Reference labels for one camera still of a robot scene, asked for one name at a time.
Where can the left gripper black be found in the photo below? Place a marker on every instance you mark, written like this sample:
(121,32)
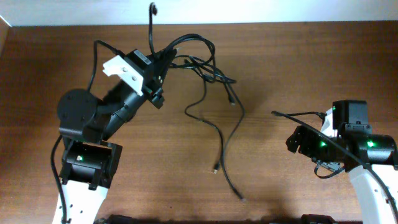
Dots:
(158,67)

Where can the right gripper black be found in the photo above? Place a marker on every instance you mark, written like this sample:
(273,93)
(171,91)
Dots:
(305,147)

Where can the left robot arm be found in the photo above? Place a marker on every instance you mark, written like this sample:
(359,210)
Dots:
(90,161)

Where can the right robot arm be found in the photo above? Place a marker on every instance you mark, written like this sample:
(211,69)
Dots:
(346,143)

